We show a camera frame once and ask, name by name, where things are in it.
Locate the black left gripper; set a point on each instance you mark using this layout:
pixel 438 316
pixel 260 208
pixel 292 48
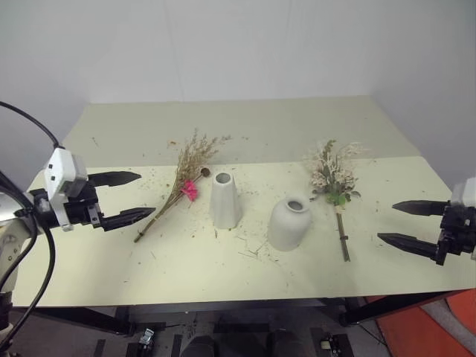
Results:
pixel 82 212

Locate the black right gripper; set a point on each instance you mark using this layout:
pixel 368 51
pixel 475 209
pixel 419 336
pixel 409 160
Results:
pixel 456 230

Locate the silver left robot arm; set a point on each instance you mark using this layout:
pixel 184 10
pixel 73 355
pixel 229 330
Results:
pixel 10 238

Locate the tall tapered white vase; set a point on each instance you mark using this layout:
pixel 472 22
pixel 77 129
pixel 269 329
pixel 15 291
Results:
pixel 225 204

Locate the round squat white vase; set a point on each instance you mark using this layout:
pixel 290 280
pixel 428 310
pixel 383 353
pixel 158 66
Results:
pixel 286 227

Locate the dried grass bouquet pink ribbon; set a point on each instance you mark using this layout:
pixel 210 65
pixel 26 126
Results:
pixel 187 163

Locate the white and green flower bouquet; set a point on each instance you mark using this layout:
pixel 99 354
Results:
pixel 334 175

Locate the orange sheet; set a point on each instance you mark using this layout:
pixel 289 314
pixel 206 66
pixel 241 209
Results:
pixel 409 334

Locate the small metal caster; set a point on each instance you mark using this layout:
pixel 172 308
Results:
pixel 147 337
pixel 329 342

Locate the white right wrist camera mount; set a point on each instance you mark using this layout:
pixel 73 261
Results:
pixel 465 193

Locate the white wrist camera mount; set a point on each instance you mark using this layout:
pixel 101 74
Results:
pixel 59 175
pixel 465 193

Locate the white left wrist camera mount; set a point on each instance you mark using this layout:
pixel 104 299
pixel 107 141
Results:
pixel 59 175

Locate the black table frame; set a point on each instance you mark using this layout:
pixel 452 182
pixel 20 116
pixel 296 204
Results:
pixel 390 307

